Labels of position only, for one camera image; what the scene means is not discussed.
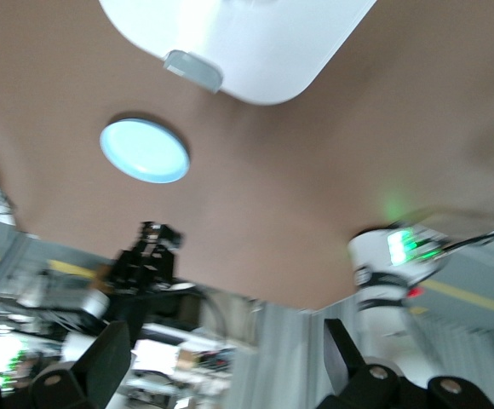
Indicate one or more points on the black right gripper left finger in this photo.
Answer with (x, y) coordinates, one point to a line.
(98, 366)

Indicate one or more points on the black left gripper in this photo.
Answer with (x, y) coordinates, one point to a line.
(142, 272)

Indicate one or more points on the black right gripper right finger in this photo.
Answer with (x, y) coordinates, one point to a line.
(347, 370)

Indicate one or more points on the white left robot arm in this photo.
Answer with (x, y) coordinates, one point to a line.
(375, 264)

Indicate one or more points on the white lunch box grey latches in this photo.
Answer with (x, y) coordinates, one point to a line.
(251, 38)

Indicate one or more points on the light blue round plate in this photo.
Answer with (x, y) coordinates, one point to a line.
(145, 151)

